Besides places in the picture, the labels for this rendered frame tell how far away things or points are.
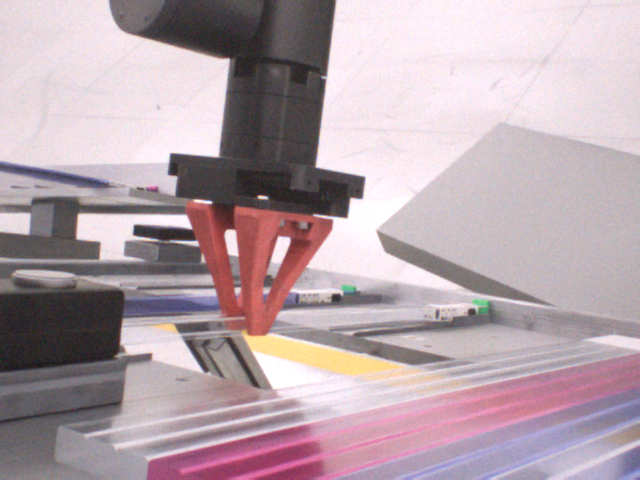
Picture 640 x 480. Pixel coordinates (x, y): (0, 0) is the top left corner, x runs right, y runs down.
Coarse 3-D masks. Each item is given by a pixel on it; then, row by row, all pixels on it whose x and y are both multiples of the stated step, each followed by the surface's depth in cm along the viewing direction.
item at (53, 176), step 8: (0, 160) 92; (0, 168) 92; (8, 168) 93; (16, 168) 94; (24, 168) 94; (32, 168) 95; (40, 168) 96; (24, 176) 95; (32, 176) 95; (40, 176) 96; (48, 176) 97; (56, 176) 98; (64, 176) 99; (72, 176) 100; (80, 176) 101; (72, 184) 100; (80, 184) 101; (88, 184) 102; (96, 184) 103; (104, 184) 104
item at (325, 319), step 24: (288, 312) 56; (312, 312) 57; (336, 312) 58; (360, 312) 61; (384, 312) 63; (408, 312) 65; (432, 312) 68; (480, 312) 74; (144, 336) 46; (168, 336) 47; (192, 336) 48; (216, 336) 50
